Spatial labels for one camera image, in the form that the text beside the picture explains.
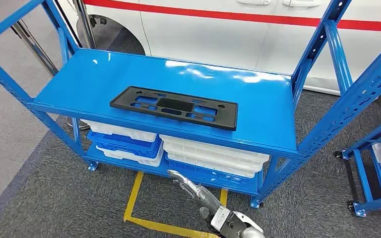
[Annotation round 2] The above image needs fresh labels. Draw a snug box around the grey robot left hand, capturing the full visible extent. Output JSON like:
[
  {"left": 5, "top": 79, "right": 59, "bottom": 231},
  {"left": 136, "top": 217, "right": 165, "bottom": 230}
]
[{"left": 167, "top": 170, "right": 226, "bottom": 220}]

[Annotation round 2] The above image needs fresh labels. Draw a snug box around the black plastic car part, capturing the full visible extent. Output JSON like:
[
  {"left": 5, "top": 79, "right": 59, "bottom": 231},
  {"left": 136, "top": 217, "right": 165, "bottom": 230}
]
[{"left": 109, "top": 86, "right": 239, "bottom": 132}]

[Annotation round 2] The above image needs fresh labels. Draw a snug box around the blue metal shelf rack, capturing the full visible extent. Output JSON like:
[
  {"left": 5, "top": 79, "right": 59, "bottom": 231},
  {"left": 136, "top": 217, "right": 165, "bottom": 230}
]
[{"left": 0, "top": 0, "right": 381, "bottom": 210}]

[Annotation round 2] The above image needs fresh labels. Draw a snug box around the white car with red stripe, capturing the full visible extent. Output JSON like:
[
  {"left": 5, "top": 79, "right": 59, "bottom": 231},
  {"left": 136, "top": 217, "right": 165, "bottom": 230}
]
[{"left": 57, "top": 0, "right": 381, "bottom": 97}]

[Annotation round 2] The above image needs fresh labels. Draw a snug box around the blue wheeled rack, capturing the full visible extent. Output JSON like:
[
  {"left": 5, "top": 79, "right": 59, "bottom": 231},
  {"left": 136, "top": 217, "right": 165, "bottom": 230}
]
[{"left": 333, "top": 112, "right": 381, "bottom": 218}]

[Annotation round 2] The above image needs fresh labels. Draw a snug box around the chrome stanchion pole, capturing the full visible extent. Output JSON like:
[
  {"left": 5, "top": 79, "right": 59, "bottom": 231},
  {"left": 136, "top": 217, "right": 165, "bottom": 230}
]
[
  {"left": 73, "top": 0, "right": 96, "bottom": 50},
  {"left": 11, "top": 19, "right": 91, "bottom": 130}
]

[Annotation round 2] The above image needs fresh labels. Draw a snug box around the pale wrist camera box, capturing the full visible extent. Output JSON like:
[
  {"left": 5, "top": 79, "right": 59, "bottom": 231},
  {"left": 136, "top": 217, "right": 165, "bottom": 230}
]
[{"left": 210, "top": 206, "right": 233, "bottom": 231}]

